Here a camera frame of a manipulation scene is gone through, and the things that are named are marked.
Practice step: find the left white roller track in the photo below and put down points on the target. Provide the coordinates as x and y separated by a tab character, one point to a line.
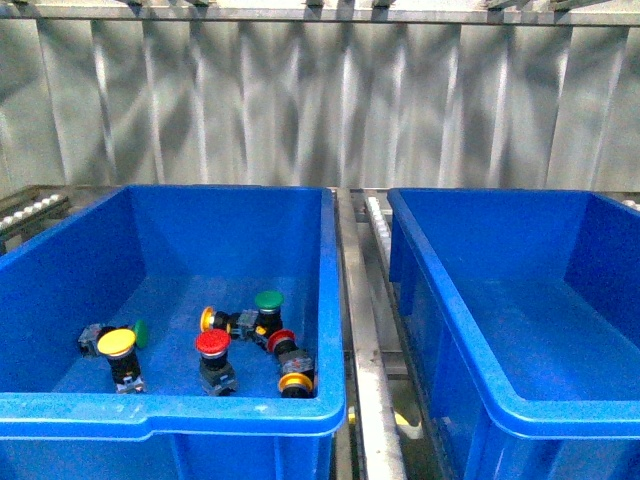
45	205

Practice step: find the blue plastic bin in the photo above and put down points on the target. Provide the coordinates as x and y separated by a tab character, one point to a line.
161	255
520	312

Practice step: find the lying yellow push button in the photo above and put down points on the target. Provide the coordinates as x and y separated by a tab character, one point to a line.
239	325

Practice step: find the left blue plastic bin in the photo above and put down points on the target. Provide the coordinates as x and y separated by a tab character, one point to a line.
161	255

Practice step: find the corner yellow push button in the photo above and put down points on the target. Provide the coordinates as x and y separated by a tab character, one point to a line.
296	385

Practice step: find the steel divider rail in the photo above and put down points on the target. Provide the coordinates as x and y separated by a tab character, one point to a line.
380	444

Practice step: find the right blue plastic bin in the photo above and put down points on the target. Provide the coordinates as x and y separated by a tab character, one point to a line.
520	312

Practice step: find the upright green push button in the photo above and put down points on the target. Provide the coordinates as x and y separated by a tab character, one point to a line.
269	319

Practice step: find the lying red push button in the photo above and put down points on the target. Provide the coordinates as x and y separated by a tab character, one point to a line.
291	358

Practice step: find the white roller track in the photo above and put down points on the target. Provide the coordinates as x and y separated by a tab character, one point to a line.
380	227
45	205

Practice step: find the lying green push button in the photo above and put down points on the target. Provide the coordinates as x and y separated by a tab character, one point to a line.
89	337

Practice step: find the red push button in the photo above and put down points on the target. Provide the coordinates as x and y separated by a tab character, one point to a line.
217	374
291	358

